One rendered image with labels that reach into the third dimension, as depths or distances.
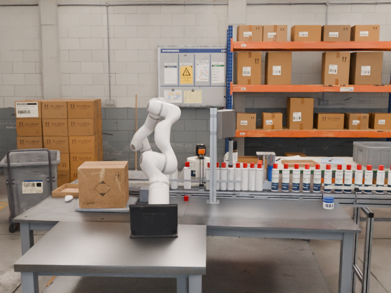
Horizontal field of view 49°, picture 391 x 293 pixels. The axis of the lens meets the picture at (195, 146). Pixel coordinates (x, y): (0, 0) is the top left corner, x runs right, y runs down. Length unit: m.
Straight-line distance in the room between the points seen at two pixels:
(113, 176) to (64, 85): 5.21
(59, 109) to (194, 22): 2.76
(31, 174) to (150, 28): 3.65
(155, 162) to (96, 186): 0.50
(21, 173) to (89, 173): 2.25
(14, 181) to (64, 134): 1.56
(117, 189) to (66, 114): 3.62
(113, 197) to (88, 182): 0.19
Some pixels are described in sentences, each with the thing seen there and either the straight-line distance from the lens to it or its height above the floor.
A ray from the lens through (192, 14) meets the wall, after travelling 7.61.
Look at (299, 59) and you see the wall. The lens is 7.69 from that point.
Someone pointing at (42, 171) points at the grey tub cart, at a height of 0.69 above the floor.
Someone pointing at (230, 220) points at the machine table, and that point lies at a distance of 2.69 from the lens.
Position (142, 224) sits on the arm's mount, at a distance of 2.39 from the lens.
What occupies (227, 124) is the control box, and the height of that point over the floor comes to 1.38.
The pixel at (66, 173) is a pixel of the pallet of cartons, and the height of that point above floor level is 0.35.
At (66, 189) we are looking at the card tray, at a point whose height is 0.83.
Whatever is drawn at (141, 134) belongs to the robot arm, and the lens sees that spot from 3.07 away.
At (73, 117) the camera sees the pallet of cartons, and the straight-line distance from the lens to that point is 6.37.
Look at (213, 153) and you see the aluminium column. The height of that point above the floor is 1.18.
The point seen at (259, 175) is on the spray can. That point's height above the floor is 1.00.
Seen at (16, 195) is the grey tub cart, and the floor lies 0.43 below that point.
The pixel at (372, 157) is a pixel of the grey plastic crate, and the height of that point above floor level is 0.91.
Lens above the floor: 1.68
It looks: 9 degrees down
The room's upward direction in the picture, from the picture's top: straight up
